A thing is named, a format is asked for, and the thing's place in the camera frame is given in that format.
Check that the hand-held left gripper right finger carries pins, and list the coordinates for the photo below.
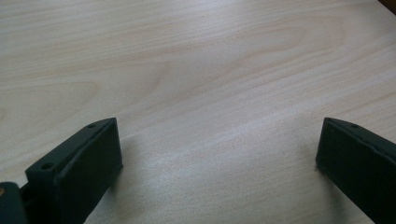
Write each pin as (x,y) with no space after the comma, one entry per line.
(361,168)

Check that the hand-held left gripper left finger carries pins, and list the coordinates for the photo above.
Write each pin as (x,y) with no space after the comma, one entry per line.
(77,174)

